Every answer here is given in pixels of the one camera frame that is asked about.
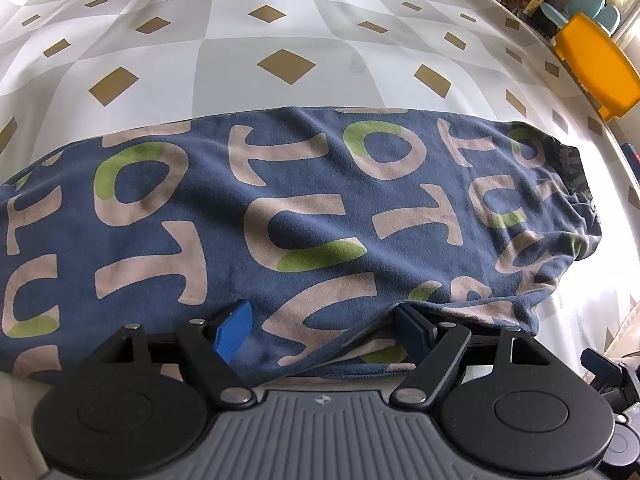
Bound light blue chairs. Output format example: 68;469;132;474
540;0;621;31

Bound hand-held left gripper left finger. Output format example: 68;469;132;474
97;299;257;407

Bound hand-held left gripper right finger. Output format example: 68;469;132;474
389;305;552;407

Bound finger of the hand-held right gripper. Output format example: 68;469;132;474
580;348;627;387

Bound grey white checked tablecloth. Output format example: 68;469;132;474
0;0;640;411

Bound blue lettered pants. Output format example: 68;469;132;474
0;105;603;386

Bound yellow plastic chair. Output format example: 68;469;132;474
552;12;640;122

